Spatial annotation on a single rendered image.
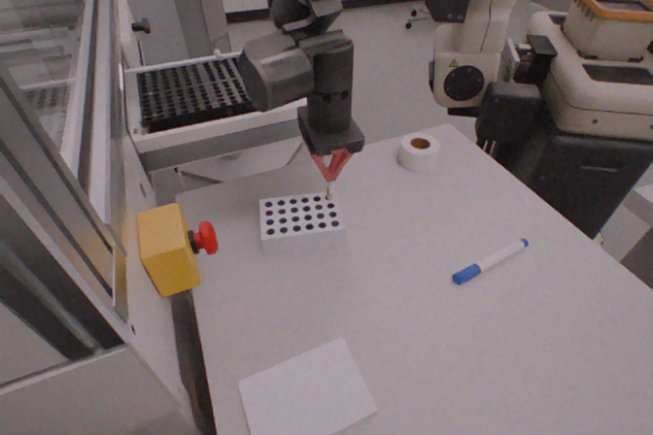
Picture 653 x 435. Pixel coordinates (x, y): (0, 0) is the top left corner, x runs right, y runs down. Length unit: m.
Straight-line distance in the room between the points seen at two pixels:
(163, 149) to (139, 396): 0.35
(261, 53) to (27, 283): 0.28
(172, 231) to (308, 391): 0.22
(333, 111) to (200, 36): 1.24
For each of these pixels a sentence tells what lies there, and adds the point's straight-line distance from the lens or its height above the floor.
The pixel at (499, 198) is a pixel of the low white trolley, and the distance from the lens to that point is 0.71.
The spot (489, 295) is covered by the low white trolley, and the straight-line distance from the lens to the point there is 0.57.
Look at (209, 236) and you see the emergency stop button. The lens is 0.43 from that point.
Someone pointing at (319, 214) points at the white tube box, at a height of 0.80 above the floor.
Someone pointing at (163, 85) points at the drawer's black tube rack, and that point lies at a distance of 0.73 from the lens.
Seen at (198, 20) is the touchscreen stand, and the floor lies 0.71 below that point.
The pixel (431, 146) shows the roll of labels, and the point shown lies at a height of 0.80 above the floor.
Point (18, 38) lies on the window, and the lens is 0.38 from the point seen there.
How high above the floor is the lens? 1.21
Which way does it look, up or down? 43 degrees down
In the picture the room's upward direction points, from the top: straight up
